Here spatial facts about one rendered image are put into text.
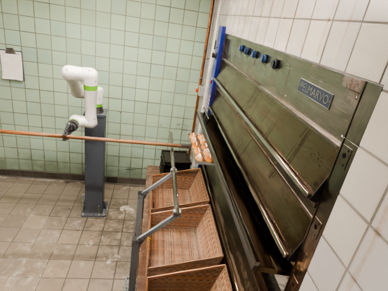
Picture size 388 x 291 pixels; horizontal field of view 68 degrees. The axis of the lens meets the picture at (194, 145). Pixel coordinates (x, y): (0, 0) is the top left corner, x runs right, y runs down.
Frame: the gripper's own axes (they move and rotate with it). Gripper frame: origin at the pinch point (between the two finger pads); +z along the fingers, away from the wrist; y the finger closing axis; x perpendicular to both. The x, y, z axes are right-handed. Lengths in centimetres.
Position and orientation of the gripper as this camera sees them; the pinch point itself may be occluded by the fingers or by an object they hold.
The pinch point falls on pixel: (64, 136)
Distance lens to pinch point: 248.2
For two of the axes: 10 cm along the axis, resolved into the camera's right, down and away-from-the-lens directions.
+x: -9.8, -0.8, -1.8
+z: 1.3, 4.3, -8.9
